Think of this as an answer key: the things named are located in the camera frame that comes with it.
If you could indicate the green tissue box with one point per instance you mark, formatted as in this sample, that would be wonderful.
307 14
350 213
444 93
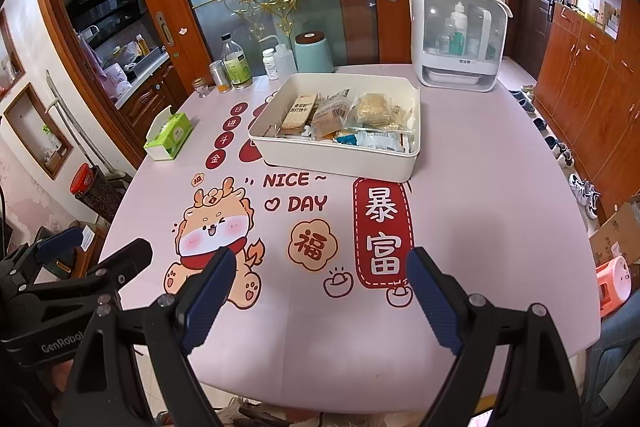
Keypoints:
172 134

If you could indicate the wooden wall niche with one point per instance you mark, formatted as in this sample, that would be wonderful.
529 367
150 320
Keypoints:
42 137

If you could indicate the white pill bottle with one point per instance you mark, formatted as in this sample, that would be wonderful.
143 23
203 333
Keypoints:
271 67

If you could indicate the yellow bottle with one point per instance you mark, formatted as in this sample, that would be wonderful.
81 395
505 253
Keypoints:
142 47

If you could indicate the blue chair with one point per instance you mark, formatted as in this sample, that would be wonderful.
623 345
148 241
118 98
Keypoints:
617 357

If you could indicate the metal can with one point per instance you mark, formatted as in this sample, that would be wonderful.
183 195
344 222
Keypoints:
220 77

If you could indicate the silver white snack packet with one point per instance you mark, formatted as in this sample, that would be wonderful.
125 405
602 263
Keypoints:
380 139

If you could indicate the cardboard box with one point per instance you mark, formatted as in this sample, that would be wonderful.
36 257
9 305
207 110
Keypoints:
620 237

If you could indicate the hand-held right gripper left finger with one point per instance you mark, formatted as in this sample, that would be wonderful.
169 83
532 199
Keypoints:
205 302

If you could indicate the clear bread packet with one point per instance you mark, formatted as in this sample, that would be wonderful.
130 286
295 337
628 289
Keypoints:
332 109

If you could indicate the blue white snack packet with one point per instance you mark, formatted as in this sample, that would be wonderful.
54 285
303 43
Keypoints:
345 138

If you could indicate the dark bin with red lid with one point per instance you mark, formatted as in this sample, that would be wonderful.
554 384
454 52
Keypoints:
100 197

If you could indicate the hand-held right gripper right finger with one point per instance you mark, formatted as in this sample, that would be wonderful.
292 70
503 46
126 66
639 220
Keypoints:
432 302

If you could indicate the white plastic storage bin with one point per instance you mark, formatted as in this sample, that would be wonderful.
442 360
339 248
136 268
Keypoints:
340 162

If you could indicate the wooden kitchen cabinet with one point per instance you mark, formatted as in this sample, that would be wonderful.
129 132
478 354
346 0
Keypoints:
150 99

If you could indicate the wooden sideboard cabinet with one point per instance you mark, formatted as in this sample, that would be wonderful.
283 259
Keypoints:
590 97

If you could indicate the row of shoes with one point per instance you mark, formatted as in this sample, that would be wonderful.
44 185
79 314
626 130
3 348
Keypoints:
582 194

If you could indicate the beige cracker packet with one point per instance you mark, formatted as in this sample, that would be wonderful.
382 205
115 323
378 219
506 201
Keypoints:
300 114

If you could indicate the glass bottle with green label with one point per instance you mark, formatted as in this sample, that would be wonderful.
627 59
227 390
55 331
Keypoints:
236 67

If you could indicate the pink plastic stool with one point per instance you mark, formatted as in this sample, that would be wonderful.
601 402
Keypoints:
612 287

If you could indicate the black range hood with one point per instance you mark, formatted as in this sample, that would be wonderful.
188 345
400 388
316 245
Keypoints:
100 7

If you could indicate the light blue canister brown lid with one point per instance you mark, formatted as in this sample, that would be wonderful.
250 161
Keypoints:
315 54

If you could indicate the large clear puffed snack packet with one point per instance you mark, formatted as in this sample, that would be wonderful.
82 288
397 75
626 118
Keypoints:
375 109

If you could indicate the teal bottle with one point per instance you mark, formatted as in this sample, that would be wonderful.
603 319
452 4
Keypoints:
456 44

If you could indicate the clear squeeze bottle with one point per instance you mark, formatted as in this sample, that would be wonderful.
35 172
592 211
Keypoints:
286 62

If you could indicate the small glass jar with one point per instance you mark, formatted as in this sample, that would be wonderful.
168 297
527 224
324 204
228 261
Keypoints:
201 89

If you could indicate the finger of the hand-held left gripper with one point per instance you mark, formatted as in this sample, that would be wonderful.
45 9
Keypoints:
60 241
130 257

